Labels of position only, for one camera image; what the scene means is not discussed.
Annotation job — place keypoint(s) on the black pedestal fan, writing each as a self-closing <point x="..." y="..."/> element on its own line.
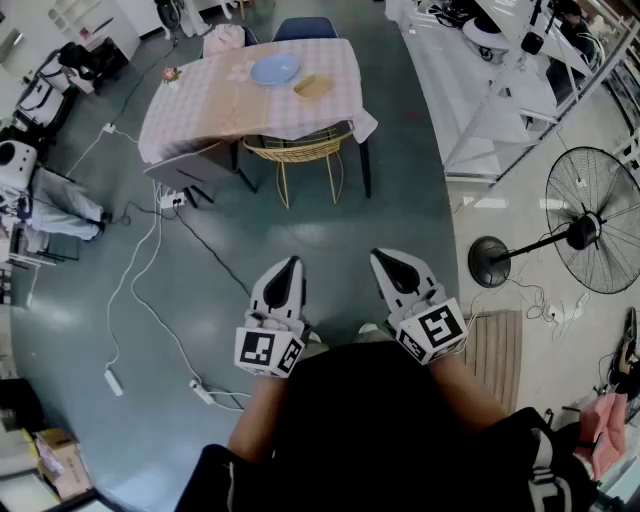
<point x="595" y="220"/>

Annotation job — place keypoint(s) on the person's right shoe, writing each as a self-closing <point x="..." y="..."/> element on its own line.
<point x="369" y="328"/>

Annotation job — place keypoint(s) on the wooden slat mat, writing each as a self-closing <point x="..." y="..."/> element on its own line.
<point x="492" y="355"/>

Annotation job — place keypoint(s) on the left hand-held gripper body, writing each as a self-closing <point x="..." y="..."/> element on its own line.
<point x="260" y="350"/>

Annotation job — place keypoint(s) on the pink folded cloth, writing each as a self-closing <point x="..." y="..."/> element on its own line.
<point x="222" y="40"/>

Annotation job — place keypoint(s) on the person's shoe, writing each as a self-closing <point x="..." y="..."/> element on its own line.
<point x="369" y="328"/>
<point x="314" y="336"/>

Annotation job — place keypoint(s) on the person's left shoe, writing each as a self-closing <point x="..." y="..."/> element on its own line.
<point x="314" y="336"/>

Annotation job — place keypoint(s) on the cardboard box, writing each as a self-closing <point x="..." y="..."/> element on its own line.
<point x="67" y="462"/>

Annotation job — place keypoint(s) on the white shelf rack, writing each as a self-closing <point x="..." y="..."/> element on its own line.
<point x="475" y="90"/>

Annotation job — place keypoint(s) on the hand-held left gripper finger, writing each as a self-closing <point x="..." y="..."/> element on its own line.
<point x="260" y="295"/>
<point x="302" y="295"/>

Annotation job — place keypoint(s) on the person's black clothing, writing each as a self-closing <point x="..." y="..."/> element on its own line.
<point x="370" y="430"/>

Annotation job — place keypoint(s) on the black office chair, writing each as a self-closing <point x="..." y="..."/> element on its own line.
<point x="90" y="62"/>

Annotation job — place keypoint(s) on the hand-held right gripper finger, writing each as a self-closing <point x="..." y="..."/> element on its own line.
<point x="385" y="290"/>
<point x="425" y="282"/>

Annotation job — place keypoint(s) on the white round robot head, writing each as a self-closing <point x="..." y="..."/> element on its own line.
<point x="15" y="162"/>

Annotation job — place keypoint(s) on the dark grey chair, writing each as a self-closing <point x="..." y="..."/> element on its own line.
<point x="195" y="167"/>

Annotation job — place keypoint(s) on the pink flower ornament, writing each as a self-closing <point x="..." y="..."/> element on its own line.
<point x="171" y="76"/>

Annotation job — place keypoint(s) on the blue plate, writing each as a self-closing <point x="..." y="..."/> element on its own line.
<point x="274" y="70"/>

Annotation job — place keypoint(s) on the pink checkered cloth table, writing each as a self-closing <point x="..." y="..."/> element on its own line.
<point x="210" y="110"/>

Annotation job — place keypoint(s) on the person's right forearm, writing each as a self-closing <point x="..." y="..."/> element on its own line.
<point x="470" y="395"/>

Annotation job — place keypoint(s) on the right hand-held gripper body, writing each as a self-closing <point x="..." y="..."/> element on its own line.
<point x="435" y="330"/>

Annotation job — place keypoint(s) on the white power strip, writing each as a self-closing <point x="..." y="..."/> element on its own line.
<point x="109" y="128"/>
<point x="113" y="382"/>
<point x="581" y="302"/>
<point x="201" y="391"/>
<point x="172" y="200"/>

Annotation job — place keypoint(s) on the blue chair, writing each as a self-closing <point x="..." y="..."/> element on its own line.
<point x="305" y="29"/>
<point x="250" y="36"/>

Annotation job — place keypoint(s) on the person's left forearm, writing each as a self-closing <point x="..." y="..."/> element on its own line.
<point x="257" y="420"/>

